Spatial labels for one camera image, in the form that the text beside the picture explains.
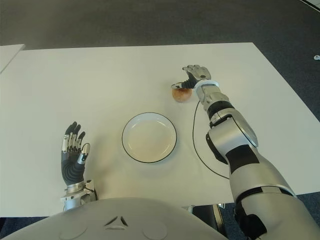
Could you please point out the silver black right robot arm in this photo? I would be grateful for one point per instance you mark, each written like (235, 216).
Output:
(232, 140)

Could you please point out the black table leg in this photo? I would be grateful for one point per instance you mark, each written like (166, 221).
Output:
(205, 215)

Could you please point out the white plate with black rim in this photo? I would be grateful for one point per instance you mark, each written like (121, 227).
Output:
(150, 138)

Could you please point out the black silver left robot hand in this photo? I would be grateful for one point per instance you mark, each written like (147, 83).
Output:
(72, 170)

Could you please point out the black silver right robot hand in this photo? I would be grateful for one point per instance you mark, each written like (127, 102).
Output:
(200, 73)

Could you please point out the small white floor object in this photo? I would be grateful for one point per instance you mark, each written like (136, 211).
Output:
(317, 57)

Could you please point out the red yellow apple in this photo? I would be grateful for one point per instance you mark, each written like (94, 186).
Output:
(182, 95)

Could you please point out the grey robot torso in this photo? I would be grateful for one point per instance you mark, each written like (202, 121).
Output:
(112, 220)

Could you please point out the white side table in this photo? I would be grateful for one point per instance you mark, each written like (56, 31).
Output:
(8, 56)

